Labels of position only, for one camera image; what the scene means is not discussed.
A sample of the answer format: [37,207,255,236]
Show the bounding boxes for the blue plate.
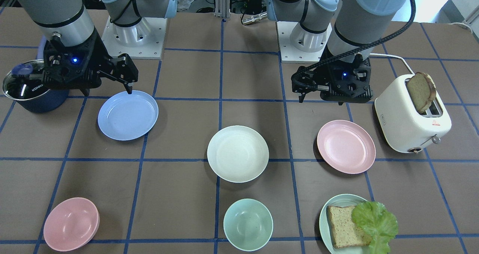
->
[97,90,159,141]

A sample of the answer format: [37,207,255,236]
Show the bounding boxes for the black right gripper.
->
[41,33,138,96]

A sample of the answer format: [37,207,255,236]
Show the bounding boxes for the glass saucepan lid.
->
[2,60,49,100]

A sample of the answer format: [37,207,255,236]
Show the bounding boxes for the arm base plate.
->
[101,18,168,60]
[277,21,332,64]

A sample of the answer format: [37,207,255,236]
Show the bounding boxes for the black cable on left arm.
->
[292,0,417,94]

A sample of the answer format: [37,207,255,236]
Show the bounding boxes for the pink plate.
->
[316,120,376,174]

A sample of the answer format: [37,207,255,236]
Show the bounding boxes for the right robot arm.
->
[18,0,178,97]

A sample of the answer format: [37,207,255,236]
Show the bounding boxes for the cream white plate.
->
[207,125,270,183]

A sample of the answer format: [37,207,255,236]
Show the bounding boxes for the mint green bowl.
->
[223,198,274,252]

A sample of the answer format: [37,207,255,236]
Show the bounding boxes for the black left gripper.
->
[291,57,373,105]

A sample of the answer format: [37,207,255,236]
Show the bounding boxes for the mint green plate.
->
[318,194,369,254]

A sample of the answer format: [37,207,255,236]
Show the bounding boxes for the green lettuce leaf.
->
[352,201,399,254]

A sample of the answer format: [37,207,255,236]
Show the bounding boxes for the brown bread slice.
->
[327,206,372,248]

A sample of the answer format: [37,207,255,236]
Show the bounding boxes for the pink bowl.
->
[43,197,100,252]

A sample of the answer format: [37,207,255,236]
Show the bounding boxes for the toasted bread slice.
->
[406,72,437,114]

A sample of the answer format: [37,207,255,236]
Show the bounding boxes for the white toaster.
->
[374,74,452,153]

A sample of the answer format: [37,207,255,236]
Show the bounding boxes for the dark blue saucepan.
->
[3,59,70,114]

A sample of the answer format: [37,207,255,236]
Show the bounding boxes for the white toaster power cable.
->
[369,53,416,76]

